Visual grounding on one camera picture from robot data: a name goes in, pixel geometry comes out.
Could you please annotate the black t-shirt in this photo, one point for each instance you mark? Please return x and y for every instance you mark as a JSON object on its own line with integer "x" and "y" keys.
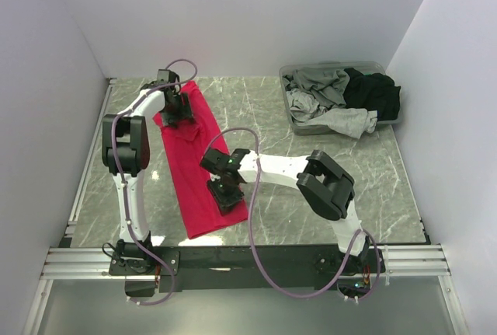
{"x": 373, "y": 92}

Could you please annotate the light grey t-shirt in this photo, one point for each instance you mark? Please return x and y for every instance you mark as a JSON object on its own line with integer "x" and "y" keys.
{"x": 310, "y": 117}

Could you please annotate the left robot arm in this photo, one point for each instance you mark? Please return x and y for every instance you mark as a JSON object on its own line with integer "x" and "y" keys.
{"x": 126, "y": 154}

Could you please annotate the aluminium rail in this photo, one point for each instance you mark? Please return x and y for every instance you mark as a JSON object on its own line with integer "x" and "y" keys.
{"x": 396, "y": 260}

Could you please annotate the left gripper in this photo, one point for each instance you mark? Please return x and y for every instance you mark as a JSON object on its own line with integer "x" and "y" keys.
{"x": 185, "y": 113}

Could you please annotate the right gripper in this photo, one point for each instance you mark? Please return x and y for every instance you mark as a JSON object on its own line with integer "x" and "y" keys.
{"x": 225, "y": 202}

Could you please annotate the grey plastic bin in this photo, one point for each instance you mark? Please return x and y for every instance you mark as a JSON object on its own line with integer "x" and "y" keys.
{"x": 365, "y": 67}

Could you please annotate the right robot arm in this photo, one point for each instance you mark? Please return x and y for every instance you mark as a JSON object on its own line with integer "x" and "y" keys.
{"x": 324, "y": 184}

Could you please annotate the red t-shirt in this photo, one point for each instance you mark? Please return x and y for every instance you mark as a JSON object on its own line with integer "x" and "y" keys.
{"x": 184, "y": 147}

